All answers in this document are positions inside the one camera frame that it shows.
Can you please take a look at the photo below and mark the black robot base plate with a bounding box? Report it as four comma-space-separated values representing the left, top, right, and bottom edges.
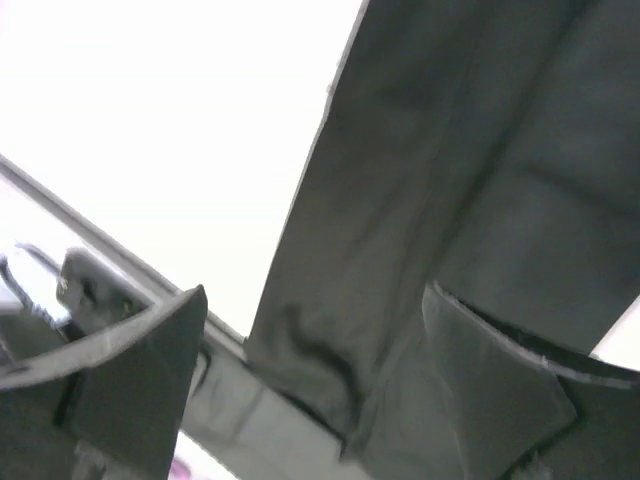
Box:
0, 249, 346, 446

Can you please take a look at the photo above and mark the black t shirt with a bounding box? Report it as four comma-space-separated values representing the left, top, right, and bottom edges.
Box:
245, 1, 639, 452

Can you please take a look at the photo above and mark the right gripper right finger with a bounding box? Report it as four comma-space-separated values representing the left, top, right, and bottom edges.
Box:
422, 284, 639, 479

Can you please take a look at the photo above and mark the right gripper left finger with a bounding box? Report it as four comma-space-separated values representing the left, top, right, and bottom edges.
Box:
1, 286, 207, 479

